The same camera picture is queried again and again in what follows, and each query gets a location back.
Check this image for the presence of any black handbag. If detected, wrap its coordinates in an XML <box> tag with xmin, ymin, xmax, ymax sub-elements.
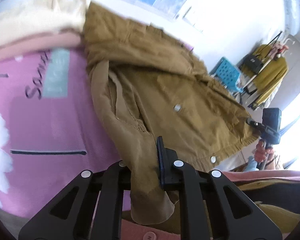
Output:
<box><xmin>243</xmin><ymin>54</ymin><xmax>263</xmax><ymax>75</ymax></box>

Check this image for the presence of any upper turquoise perforated basket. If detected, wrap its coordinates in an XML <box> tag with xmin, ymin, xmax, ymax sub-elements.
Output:
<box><xmin>210</xmin><ymin>57</ymin><xmax>243</xmax><ymax>93</ymax></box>

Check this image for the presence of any mustard yellow hanging garment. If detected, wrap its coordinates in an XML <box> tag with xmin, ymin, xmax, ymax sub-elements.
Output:
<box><xmin>239</xmin><ymin>41</ymin><xmax>289</xmax><ymax>110</ymax></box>

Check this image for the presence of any pink folded garment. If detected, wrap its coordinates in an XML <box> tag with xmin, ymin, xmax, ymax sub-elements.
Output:
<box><xmin>0</xmin><ymin>31</ymin><xmax>82</xmax><ymax>61</ymax></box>

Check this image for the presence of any person right hand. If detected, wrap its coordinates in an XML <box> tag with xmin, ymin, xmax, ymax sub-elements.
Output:
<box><xmin>254</xmin><ymin>140</ymin><xmax>274</xmax><ymax>163</ymax></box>

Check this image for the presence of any pink floral bed sheet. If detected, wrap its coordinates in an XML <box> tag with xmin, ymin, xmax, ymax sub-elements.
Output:
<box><xmin>0</xmin><ymin>48</ymin><xmax>120</xmax><ymax>218</ymax></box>

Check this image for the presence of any olive brown jacket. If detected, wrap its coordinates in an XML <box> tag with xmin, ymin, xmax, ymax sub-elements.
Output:
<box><xmin>83</xmin><ymin>3</ymin><xmax>258</xmax><ymax>225</ymax></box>

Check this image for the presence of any cream folded garment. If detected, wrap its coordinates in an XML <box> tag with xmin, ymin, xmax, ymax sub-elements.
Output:
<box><xmin>0</xmin><ymin>0</ymin><xmax>90</xmax><ymax>47</ymax></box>

